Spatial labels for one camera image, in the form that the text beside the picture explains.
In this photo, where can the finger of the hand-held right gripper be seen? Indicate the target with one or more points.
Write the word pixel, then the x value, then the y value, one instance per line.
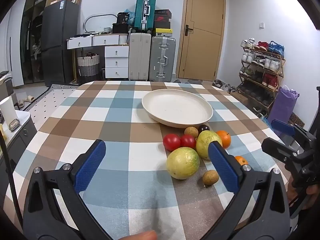
pixel 277 148
pixel 282 127

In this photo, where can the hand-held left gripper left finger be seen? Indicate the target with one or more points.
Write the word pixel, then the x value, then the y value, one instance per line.
pixel 91 165

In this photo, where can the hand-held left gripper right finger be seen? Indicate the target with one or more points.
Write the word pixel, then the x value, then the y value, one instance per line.
pixel 223 167

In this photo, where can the orange tangerine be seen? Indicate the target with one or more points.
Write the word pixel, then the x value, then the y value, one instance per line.
pixel 240 160
pixel 225 138

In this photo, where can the yellow green guava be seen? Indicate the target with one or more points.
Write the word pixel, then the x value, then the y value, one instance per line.
pixel 203 142
pixel 183 163

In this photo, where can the red tomato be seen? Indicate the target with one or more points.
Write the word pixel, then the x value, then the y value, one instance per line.
pixel 171 142
pixel 188 141

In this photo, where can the cream round plate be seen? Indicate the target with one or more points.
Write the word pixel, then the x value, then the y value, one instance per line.
pixel 175 107

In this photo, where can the person's right hand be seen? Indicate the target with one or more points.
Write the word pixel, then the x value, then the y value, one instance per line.
pixel 291 192

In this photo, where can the person's left hand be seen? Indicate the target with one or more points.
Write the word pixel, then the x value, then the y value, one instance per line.
pixel 145 236

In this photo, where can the brown longan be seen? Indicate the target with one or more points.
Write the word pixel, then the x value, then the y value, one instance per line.
pixel 210 177
pixel 191 131

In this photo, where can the brown doormat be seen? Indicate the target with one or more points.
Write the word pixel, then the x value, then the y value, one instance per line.
pixel 297 120

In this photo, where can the purple bag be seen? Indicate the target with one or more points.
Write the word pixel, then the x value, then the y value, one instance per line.
pixel 282 107

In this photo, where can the dark purple plum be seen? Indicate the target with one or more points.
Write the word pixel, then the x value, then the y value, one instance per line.
pixel 203 128

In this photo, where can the wooden shoe rack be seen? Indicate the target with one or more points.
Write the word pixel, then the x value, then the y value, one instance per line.
pixel 281 70

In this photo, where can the rows of shoes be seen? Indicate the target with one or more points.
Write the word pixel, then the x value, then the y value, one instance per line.
pixel 265 62

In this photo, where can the pile of floor shoes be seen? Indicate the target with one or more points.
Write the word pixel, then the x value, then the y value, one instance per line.
pixel 222 85

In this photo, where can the grey side cabinet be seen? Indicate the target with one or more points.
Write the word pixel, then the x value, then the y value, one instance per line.
pixel 22 135

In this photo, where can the dotted white rug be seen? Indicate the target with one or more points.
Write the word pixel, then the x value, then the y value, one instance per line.
pixel 47 102

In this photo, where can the pair of beige slippers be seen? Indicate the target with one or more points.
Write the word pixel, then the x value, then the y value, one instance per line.
pixel 26 100

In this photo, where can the woven laundry basket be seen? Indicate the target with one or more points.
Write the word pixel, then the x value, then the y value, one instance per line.
pixel 88 66

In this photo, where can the white drawer dresser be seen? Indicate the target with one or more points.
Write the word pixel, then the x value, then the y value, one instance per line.
pixel 112 52

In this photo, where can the beige suitcase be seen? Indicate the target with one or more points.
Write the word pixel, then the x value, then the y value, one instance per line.
pixel 139 57

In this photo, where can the wooden door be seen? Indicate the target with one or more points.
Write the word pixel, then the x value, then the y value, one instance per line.
pixel 202 35

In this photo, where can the silver suitcase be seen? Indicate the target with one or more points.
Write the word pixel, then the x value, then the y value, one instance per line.
pixel 162 60

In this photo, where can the dark grey fridge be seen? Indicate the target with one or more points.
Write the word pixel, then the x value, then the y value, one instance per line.
pixel 57 42

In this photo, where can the dark glass wardrobe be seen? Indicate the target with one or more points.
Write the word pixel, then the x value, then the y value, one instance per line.
pixel 30 42

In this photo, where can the black storage box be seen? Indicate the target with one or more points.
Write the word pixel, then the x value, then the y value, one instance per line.
pixel 120 28

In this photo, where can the yellow shoe box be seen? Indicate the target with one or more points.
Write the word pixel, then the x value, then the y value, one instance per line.
pixel 162 32

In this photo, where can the black tub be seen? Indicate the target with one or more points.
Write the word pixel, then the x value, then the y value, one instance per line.
pixel 122 17

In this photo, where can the blue plastic bag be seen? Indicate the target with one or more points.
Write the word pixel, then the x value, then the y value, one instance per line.
pixel 130 16

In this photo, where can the stack of dark shoe boxes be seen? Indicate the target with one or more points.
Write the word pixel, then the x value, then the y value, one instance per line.
pixel 162 18

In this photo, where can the teal suitcase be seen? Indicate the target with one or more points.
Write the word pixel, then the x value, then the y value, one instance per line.
pixel 144 12

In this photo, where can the oval mirror frame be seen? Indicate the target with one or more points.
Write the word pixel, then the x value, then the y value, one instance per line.
pixel 86 22

